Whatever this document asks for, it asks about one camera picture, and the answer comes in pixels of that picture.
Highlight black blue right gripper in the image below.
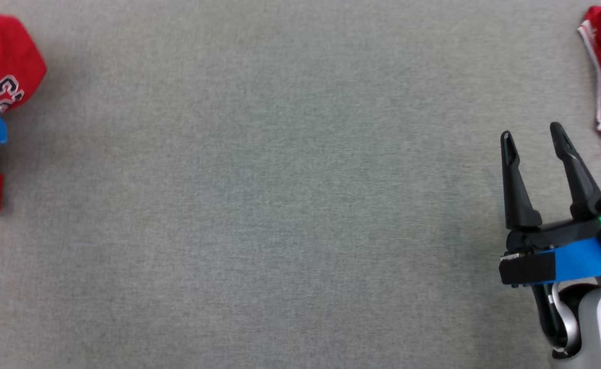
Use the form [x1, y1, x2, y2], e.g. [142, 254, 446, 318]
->
[499, 121, 601, 287]

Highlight red white printed basketball shorts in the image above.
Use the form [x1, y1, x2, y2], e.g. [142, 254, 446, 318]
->
[0, 0, 48, 217]

